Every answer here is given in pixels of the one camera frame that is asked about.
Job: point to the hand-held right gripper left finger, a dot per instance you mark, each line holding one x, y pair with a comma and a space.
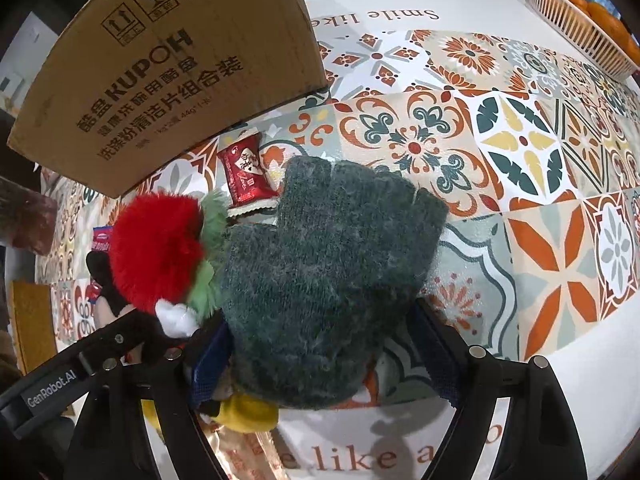
212, 360

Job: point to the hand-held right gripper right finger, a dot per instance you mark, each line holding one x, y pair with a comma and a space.
440, 347

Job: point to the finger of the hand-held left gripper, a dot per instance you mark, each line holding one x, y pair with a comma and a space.
117, 342

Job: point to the red and green fluffy plush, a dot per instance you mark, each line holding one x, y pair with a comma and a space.
155, 250

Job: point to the red snack packet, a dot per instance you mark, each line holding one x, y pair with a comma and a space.
245, 170

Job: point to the brown cardboard box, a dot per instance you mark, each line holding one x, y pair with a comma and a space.
175, 60

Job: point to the yellow woven mat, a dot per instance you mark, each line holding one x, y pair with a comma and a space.
32, 325

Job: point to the gold foil packet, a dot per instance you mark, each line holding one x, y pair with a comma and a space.
245, 455

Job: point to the blue and red small packet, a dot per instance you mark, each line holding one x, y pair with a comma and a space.
101, 239

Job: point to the patterned tile print tablecloth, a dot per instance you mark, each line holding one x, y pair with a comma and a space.
550, 260

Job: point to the white plastic fruit basket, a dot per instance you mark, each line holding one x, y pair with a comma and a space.
575, 27

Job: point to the pile of oranges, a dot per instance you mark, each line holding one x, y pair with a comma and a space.
600, 15

